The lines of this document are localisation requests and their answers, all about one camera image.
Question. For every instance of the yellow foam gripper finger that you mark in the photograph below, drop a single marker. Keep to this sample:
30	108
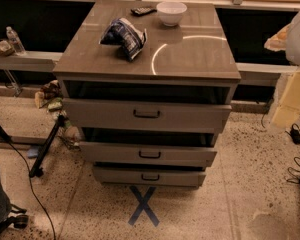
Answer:
288	110

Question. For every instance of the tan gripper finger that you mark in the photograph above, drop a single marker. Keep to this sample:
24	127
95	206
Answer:
278	41

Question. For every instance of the blue chip bag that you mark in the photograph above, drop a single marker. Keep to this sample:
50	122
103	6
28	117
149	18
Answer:
121	32

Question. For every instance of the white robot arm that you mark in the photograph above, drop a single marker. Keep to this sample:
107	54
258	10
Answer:
288	40

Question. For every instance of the black power adapter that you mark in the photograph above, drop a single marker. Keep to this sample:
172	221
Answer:
295	133

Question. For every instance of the white ceramic bowl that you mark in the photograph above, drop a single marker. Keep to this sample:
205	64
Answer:
171	13

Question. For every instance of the black remote control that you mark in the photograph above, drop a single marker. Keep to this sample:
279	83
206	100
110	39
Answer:
142	11

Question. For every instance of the grey drawer cabinet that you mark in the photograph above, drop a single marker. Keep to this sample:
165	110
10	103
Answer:
189	63

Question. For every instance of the top grey drawer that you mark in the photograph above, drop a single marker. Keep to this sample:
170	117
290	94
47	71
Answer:
147	116

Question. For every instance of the grey drawer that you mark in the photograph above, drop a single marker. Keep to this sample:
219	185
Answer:
149	177
147	116
148	154

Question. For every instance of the bottom grey drawer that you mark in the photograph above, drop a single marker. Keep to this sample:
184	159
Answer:
149	177

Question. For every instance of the blue tape X mark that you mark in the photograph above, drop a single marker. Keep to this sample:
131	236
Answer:
143	206

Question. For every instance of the middle grey drawer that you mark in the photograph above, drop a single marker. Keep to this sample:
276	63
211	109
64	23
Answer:
148	154

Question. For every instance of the grey low shelf bench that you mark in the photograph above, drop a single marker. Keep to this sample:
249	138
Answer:
34	61

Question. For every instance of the pile of snack bags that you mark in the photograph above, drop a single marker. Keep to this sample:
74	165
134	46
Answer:
50	97

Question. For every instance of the clear plastic water bottle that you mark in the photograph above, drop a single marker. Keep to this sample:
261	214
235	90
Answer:
15	41

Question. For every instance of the black tripod leg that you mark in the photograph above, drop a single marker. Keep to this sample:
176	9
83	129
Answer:
36	170

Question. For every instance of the crumpled wrapper on shelf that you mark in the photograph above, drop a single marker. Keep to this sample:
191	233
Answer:
5	48

